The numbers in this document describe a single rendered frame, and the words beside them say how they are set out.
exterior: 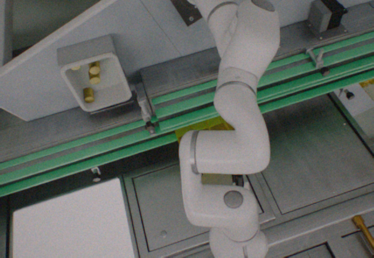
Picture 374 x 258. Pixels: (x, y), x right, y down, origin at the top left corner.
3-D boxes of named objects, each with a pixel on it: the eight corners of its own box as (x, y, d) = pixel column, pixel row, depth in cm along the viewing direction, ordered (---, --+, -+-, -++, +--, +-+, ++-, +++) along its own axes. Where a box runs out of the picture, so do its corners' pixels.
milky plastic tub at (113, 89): (82, 95, 119) (85, 114, 114) (55, 49, 100) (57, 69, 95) (128, 81, 120) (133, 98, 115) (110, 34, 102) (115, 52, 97)
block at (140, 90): (138, 101, 121) (142, 115, 117) (132, 84, 113) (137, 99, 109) (148, 98, 121) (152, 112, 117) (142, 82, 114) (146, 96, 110)
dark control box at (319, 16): (307, 18, 123) (318, 32, 118) (311, 0, 116) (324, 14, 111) (326, 13, 123) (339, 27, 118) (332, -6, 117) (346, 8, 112)
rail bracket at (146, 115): (144, 118, 118) (152, 147, 111) (132, 89, 105) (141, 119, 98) (152, 116, 119) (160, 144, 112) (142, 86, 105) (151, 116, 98)
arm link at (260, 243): (231, 257, 81) (270, 254, 80) (227, 215, 88) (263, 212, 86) (236, 271, 93) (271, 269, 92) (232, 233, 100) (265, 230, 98)
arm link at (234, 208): (260, 173, 78) (198, 171, 82) (255, 121, 62) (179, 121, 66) (258, 243, 69) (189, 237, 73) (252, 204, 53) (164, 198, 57)
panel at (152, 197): (13, 212, 124) (12, 312, 105) (9, 209, 122) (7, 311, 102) (237, 139, 131) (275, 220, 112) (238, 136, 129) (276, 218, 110)
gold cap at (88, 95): (93, 94, 118) (94, 103, 115) (82, 94, 116) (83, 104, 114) (93, 87, 115) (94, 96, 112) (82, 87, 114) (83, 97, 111)
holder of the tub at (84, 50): (87, 103, 123) (90, 118, 119) (56, 48, 101) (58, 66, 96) (131, 89, 125) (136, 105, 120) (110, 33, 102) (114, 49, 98)
